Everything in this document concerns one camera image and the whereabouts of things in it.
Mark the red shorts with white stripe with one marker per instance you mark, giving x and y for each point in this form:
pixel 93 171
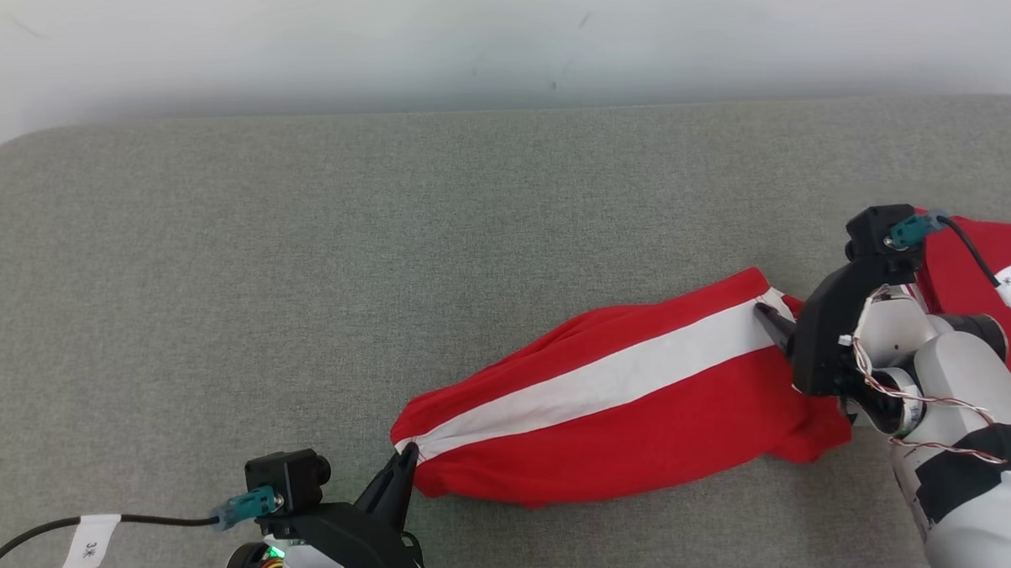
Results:
pixel 628 414

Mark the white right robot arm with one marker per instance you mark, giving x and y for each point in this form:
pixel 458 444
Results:
pixel 973 427

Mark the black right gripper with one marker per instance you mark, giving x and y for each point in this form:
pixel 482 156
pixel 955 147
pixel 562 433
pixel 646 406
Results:
pixel 827 332

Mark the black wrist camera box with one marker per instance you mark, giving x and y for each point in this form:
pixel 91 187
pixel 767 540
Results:
pixel 878 233
pixel 285 481

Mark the red jersey with number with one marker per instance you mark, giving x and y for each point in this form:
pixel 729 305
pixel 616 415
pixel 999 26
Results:
pixel 969 301

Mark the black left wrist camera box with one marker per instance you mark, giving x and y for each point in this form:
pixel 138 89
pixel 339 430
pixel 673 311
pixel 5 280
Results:
pixel 285 481

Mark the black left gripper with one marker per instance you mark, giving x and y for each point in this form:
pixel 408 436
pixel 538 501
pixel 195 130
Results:
pixel 355 550

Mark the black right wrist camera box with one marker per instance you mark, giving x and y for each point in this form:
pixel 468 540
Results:
pixel 878 233

